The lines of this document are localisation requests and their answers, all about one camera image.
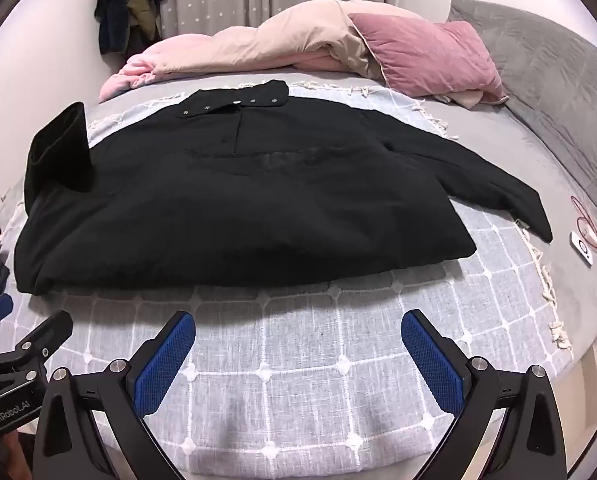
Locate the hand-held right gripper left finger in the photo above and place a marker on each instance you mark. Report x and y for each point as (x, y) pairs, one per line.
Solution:
(161, 365)

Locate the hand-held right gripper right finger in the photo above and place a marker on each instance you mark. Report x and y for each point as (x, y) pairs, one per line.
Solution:
(431, 365)

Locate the black coat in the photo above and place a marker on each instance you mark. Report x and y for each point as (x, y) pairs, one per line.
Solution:
(228, 210)

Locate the light blue checked blanket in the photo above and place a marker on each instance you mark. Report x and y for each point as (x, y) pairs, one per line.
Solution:
(303, 360)

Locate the white flat device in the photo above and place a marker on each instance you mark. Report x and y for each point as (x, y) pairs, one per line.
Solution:
(582, 249)

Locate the beige cloth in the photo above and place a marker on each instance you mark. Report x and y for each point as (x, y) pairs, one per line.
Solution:
(461, 99)

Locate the pink pillow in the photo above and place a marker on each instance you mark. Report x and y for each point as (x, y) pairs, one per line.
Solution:
(418, 50)

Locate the grey quilted headboard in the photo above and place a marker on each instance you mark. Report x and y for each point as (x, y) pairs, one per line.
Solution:
(553, 70)

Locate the dark hanging garment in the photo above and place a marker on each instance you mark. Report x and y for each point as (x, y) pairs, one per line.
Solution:
(113, 10)

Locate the olive hanging garment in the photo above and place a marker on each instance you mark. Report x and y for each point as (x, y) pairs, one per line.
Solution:
(143, 15)

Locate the pink and beige duvet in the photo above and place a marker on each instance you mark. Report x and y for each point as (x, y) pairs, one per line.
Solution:
(258, 45)

